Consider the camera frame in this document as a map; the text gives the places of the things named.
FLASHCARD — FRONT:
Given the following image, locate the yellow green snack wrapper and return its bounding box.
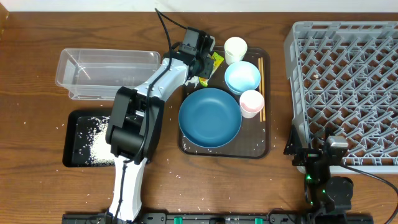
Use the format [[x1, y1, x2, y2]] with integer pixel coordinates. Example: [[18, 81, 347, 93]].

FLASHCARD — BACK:
[[199, 52, 224, 87]]

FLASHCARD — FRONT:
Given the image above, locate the light blue bowl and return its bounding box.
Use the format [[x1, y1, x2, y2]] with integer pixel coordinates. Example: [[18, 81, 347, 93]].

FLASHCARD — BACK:
[[224, 61, 261, 95]]

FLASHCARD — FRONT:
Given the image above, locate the dark blue plate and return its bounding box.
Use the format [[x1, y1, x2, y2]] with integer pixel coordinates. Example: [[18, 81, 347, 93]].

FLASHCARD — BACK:
[[178, 88, 242, 148]]

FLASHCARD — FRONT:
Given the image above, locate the pink cup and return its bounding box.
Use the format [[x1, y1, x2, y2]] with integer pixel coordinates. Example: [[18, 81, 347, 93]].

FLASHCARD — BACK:
[[239, 90, 265, 118]]

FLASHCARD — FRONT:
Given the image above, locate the pile of white rice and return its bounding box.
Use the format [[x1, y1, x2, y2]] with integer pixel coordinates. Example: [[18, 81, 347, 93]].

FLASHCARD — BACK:
[[73, 116, 114, 167]]

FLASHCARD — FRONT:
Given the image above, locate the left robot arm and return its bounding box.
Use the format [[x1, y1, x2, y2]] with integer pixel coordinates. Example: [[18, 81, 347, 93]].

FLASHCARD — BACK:
[[105, 43, 214, 223]]

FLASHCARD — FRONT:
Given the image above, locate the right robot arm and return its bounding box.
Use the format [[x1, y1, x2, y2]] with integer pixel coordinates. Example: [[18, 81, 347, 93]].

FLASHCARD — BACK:
[[283, 126, 353, 223]]

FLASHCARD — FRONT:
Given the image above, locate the grey dishwasher rack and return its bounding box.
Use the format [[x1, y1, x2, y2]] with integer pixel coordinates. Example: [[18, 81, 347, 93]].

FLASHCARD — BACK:
[[284, 21, 397, 174]]

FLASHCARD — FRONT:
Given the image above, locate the black waste tray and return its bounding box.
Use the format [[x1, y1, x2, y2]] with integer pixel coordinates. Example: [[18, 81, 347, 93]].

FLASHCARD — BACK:
[[62, 108, 114, 167]]

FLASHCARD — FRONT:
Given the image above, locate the cream white cup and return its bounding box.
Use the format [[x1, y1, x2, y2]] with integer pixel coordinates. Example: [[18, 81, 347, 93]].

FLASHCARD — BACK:
[[224, 37, 248, 65]]

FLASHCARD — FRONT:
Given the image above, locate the left wooden chopstick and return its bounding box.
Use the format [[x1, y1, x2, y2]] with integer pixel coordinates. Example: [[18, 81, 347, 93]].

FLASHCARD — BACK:
[[257, 57, 263, 122]]

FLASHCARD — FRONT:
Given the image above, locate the wooden chopstick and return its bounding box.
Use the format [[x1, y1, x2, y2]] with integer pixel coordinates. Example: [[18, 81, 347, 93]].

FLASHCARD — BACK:
[[257, 57, 263, 122], [259, 57, 266, 121]]

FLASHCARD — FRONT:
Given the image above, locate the dark brown serving tray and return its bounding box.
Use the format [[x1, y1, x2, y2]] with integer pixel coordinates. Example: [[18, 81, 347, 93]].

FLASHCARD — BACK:
[[177, 47, 271, 159]]

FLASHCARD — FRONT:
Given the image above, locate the right wooden chopstick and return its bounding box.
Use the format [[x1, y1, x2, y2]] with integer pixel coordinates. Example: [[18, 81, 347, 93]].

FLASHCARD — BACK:
[[259, 57, 266, 121]]

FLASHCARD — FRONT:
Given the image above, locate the clear plastic bin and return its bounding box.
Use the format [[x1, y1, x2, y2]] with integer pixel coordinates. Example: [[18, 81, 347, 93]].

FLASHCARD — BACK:
[[55, 49, 161, 101]]

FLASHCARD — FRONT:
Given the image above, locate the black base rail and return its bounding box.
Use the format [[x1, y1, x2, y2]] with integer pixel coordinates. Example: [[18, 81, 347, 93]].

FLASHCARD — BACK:
[[62, 211, 374, 224]]

